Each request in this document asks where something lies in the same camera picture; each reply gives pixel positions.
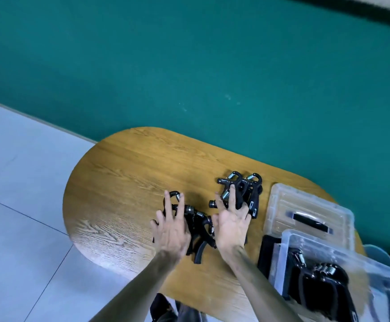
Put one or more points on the person's left forearm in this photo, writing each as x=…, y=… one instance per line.
x=141, y=288

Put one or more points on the black hand grip strengthener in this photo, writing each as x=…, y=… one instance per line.
x=195, y=218
x=200, y=253
x=172, y=193
x=232, y=177
x=254, y=197

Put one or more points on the light blue chair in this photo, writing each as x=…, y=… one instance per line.
x=379, y=255

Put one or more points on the person's right hand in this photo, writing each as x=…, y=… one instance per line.
x=230, y=229

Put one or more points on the person's right little finger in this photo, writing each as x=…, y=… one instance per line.
x=248, y=220

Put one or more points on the person's right thumb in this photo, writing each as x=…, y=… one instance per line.
x=215, y=221

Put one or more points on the clear plastic storage bin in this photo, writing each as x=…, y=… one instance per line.
x=369, y=274

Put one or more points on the person's dark trousers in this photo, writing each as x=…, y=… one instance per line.
x=163, y=311

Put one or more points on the person's right middle finger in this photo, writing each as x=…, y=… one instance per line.
x=235, y=197

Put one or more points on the person's left hand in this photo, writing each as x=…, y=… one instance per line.
x=171, y=236

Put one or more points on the person's left little finger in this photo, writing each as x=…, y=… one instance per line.
x=153, y=226

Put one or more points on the pile of black grip strengtheners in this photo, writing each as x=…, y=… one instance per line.
x=319, y=285

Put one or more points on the person's left middle finger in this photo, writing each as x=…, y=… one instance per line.
x=168, y=206

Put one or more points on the black flat pad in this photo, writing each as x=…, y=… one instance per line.
x=265, y=254

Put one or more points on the person's right forearm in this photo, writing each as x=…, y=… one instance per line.
x=258, y=285

